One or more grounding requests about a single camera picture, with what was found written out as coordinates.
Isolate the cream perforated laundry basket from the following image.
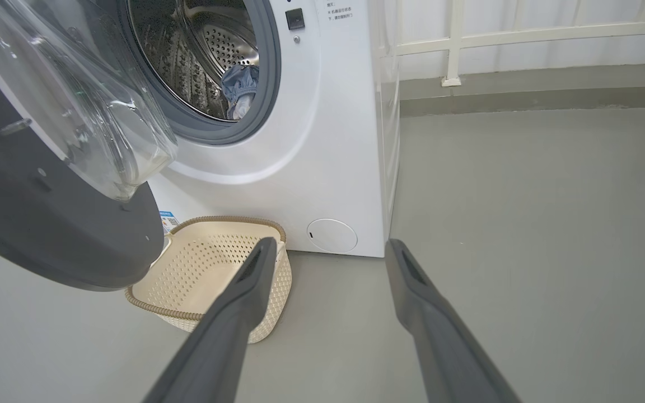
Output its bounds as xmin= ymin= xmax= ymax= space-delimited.
xmin=125 ymin=216 xmax=293 ymax=344

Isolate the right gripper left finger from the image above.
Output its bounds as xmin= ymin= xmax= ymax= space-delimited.
xmin=142 ymin=237 xmax=278 ymax=403

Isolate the white metal railing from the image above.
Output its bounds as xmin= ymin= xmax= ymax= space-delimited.
xmin=378 ymin=0 xmax=645 ymax=87

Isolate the blue bear print garment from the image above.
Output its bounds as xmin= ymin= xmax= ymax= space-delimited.
xmin=221 ymin=64 xmax=260 ymax=121

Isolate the dark round washing machine door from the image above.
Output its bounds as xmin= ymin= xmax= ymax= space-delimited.
xmin=0 ymin=0 xmax=179 ymax=292

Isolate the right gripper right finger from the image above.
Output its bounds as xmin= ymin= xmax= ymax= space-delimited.
xmin=385 ymin=238 xmax=522 ymax=403

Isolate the steel perforated washer drum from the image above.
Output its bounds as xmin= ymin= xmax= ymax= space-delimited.
xmin=127 ymin=0 xmax=261 ymax=121

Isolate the round white filter cover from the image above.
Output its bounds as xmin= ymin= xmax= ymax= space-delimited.
xmin=307 ymin=218 xmax=358 ymax=253

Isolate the white front-load washing machine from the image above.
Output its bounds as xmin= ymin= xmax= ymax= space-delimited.
xmin=26 ymin=0 xmax=401 ymax=258

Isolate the grey rubber door gasket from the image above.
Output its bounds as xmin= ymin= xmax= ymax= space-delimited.
xmin=118 ymin=0 xmax=282 ymax=146

